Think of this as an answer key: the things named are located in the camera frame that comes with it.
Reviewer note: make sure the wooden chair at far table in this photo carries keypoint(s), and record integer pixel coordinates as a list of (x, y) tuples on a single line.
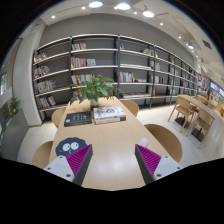
[(182, 106)]

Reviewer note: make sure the wooden chair front right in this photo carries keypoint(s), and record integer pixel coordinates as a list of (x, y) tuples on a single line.
[(167, 139)]

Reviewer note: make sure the green potted plant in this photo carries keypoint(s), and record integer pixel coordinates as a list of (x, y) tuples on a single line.
[(94, 89)]

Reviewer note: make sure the stack of white books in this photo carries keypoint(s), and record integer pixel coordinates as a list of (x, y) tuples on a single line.
[(108, 114)]

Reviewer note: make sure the small plant at left wall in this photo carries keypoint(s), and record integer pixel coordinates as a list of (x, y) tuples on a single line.
[(14, 105)]

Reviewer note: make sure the black hardcover book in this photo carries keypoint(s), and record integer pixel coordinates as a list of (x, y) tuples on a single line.
[(78, 118)]

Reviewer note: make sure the large grey bookshelf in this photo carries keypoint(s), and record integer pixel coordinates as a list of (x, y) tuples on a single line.
[(143, 72)]

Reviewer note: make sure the white computer mouse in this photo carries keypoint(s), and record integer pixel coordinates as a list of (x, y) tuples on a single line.
[(143, 142)]

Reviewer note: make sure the wooden chair back left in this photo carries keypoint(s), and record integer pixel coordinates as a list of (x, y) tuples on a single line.
[(57, 116)]

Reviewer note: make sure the wooden chair front left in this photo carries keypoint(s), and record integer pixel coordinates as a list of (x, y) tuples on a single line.
[(42, 154)]

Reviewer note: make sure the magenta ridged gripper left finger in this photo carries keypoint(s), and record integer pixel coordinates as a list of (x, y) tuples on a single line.
[(72, 168)]

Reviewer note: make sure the wooden chair back right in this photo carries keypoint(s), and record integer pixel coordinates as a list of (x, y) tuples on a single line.
[(131, 106)]

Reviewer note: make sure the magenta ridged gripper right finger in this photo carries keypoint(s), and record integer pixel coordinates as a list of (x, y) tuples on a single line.
[(153, 166)]

